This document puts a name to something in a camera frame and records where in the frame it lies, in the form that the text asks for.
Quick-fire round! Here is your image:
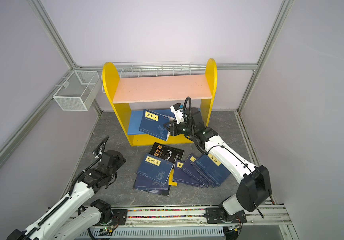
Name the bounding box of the blue book yellow label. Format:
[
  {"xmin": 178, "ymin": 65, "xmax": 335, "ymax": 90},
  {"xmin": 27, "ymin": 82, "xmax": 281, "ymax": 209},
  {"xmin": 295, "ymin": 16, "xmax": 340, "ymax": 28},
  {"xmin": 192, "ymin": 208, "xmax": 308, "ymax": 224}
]
[{"xmin": 139, "ymin": 109, "xmax": 171, "ymax": 141}]

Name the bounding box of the blue book Sunzi label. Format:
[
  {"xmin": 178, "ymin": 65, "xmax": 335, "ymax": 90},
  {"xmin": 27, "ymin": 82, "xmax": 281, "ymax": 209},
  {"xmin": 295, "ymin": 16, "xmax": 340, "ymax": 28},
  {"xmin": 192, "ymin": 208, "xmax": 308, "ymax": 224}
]
[{"xmin": 136, "ymin": 154, "xmax": 173, "ymax": 185}]

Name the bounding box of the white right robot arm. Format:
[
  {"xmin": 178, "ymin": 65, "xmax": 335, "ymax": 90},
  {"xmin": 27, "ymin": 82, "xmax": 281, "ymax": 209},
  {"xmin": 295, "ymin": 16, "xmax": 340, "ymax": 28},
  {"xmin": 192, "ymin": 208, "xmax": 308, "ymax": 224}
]
[{"xmin": 164, "ymin": 97, "xmax": 272, "ymax": 223}]

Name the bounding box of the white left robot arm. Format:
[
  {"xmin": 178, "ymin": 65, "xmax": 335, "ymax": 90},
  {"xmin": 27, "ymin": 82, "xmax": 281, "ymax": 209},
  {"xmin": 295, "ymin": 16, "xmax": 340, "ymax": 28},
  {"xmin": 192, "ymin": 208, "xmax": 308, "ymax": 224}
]
[{"xmin": 8, "ymin": 137, "xmax": 126, "ymax": 240}]

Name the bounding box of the black book orange title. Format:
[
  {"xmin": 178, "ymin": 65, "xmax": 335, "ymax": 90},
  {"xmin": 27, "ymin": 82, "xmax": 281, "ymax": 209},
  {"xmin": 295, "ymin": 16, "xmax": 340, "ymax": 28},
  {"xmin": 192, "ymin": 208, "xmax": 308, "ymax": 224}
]
[{"xmin": 150, "ymin": 143, "xmax": 184, "ymax": 164}]

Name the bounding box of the blue book leftmost of fan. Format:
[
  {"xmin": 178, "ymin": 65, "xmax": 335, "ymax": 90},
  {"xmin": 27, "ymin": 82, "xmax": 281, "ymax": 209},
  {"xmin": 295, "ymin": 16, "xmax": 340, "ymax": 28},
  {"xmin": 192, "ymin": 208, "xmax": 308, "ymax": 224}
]
[{"xmin": 172, "ymin": 160, "xmax": 204, "ymax": 188}]

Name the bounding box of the black wolf cover book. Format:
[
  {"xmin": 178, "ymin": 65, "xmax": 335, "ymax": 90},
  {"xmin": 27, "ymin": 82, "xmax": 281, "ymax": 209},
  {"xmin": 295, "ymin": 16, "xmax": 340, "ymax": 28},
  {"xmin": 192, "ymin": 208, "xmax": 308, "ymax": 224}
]
[{"xmin": 133, "ymin": 188, "xmax": 171, "ymax": 197}]

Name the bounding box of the yellow wooden bookshelf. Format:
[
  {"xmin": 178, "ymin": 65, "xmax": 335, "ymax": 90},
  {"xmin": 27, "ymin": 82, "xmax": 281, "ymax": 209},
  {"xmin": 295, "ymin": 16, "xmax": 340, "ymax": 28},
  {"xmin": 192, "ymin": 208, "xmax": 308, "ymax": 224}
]
[{"xmin": 102, "ymin": 59, "xmax": 218, "ymax": 147}]

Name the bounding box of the white mesh basket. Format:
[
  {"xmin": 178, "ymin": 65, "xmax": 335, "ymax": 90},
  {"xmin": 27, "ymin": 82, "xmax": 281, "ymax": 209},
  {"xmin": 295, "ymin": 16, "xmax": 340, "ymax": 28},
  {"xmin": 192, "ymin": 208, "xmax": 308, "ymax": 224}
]
[{"xmin": 53, "ymin": 70, "xmax": 101, "ymax": 112}]

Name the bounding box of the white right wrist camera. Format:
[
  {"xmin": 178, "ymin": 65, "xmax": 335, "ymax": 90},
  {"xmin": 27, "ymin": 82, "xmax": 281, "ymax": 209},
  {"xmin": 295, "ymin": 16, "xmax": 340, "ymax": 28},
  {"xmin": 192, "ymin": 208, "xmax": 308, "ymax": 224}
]
[{"xmin": 170, "ymin": 103, "xmax": 185, "ymax": 124}]

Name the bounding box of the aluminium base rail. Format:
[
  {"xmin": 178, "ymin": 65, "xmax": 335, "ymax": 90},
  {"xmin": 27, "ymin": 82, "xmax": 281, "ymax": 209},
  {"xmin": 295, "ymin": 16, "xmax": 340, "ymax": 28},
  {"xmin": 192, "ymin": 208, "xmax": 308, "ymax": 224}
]
[{"xmin": 37, "ymin": 203, "xmax": 292, "ymax": 240}]

